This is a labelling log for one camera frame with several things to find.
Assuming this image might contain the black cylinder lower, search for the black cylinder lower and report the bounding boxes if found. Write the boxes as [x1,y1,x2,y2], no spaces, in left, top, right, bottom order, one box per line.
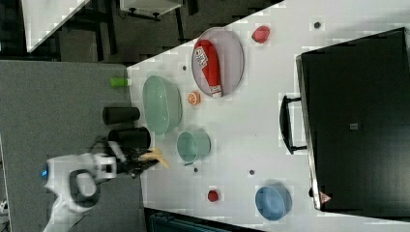
[108,127,151,149]

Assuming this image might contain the light green bowl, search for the light green bowl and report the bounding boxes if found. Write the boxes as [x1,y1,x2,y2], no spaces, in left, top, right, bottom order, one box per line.
[142,75,183,135]

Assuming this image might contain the black oven box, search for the black oven box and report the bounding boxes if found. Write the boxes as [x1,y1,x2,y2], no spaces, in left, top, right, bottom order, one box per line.
[296,28,410,221]

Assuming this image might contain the dark blue crate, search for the dark blue crate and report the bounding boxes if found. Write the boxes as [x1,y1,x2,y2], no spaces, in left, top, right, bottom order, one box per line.
[148,213,257,232]

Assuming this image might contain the small red fruit toy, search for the small red fruit toy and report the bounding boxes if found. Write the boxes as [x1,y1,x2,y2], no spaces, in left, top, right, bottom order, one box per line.
[208,189,220,202]

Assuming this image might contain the green marker pen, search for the green marker pen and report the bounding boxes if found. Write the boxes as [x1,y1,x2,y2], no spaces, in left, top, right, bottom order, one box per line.
[109,77,132,88]

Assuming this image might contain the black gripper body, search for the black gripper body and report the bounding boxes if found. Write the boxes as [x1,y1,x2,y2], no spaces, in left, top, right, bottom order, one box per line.
[116,152,141,178]

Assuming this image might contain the yellow peeled banana toy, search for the yellow peeled banana toy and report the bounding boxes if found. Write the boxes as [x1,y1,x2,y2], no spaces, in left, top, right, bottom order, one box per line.
[150,147,170,168]

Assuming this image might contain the light green mug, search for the light green mug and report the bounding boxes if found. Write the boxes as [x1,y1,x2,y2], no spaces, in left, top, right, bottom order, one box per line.
[176,130,211,165]

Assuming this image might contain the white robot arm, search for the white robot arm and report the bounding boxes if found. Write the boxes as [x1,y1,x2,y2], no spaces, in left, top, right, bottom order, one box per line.
[42,153,158,232]

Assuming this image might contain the blue bowl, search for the blue bowl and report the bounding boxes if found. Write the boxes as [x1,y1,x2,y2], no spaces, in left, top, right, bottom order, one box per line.
[255,185,292,221]

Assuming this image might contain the orange slice toy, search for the orange slice toy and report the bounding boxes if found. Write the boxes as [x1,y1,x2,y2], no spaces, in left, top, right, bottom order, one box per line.
[188,91,201,105]

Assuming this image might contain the red strawberry toy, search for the red strawberry toy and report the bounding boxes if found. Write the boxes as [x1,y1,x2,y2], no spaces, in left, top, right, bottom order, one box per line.
[251,25,271,44]

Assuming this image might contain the white cabinet with casters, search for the white cabinet with casters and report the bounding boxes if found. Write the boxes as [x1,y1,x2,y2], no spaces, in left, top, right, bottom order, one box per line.
[119,0,183,20]

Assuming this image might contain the red ketchup bottle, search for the red ketchup bottle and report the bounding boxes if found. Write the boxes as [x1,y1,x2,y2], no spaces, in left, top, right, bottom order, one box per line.
[193,40,222,99]

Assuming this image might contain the black cylinder upper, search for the black cylinder upper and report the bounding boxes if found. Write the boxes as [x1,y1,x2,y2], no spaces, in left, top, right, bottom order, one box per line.
[102,107,140,125]

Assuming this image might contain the black cylinder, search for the black cylinder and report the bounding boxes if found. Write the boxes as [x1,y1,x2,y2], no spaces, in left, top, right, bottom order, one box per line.
[108,127,151,149]
[102,107,140,125]

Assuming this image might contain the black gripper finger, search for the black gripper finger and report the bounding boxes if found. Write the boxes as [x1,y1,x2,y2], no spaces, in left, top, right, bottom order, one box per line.
[132,159,158,175]
[131,149,152,160]

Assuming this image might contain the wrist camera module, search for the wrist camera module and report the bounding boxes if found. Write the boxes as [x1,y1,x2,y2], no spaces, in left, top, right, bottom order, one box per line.
[107,140,127,162]

